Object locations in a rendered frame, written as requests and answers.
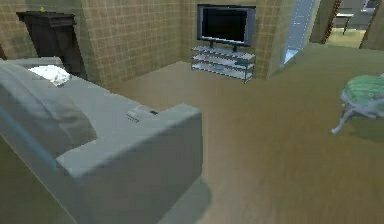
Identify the glass television stand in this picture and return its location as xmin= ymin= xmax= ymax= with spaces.
xmin=190 ymin=45 xmax=257 ymax=84

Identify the green cushioned grey chair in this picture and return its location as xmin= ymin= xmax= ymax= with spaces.
xmin=330 ymin=72 xmax=384 ymax=135

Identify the black television set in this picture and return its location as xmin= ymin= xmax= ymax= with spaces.
xmin=196 ymin=3 xmax=257 ymax=53

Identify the dark wooden cabinet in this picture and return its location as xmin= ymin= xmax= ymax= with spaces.
xmin=15 ymin=10 xmax=88 ymax=80

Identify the grey sofa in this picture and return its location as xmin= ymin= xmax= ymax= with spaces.
xmin=0 ymin=56 xmax=204 ymax=224

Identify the grey remote control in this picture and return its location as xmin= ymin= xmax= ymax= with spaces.
xmin=125 ymin=104 xmax=160 ymax=124

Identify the dark table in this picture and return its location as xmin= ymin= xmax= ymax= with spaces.
xmin=334 ymin=12 xmax=355 ymax=36

